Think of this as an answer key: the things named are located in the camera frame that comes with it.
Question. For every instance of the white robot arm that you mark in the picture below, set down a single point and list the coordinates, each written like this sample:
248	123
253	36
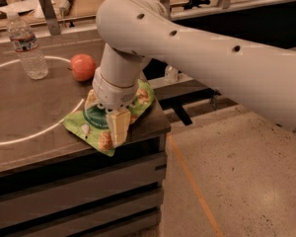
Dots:
260	77

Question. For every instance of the grey cylindrical tool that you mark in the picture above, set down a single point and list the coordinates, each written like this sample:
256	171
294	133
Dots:
65	7

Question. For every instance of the white paper sheet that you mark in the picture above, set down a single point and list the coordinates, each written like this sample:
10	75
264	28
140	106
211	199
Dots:
23	7

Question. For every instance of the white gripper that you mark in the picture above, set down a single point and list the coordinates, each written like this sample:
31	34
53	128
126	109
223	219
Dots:
112	93

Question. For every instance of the grey metal bracket post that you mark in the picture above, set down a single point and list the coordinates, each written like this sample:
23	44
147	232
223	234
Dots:
50	17

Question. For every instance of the left small sanitizer bottle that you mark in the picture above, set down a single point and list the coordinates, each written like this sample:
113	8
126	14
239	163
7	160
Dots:
171	74

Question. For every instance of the red apple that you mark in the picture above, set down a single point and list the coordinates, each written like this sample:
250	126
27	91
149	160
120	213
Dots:
83	67

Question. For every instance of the clear plastic water bottle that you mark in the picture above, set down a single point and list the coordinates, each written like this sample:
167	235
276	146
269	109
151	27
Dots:
26	46

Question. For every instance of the grey metal rail shelf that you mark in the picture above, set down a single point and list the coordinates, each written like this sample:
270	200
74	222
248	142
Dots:
184	86

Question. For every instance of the green rice chip bag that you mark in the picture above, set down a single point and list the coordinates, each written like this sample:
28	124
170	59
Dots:
91	125

